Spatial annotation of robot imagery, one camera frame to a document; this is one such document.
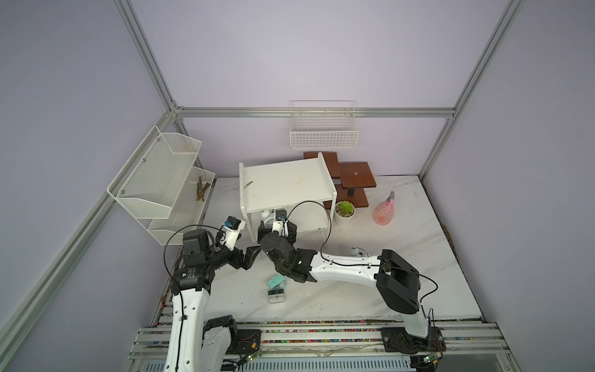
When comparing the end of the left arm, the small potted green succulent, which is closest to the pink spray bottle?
the small potted green succulent

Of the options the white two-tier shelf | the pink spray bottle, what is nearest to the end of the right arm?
the white two-tier shelf

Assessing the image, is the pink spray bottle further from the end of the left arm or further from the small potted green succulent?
the end of the left arm

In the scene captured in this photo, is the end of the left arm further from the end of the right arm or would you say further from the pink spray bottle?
the pink spray bottle

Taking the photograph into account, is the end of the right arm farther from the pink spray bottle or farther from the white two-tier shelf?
the pink spray bottle

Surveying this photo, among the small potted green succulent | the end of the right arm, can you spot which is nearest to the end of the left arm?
the end of the right arm

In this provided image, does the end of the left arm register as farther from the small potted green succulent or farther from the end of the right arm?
the small potted green succulent

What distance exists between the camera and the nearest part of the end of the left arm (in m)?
0.64

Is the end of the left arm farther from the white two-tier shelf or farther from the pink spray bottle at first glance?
the pink spray bottle
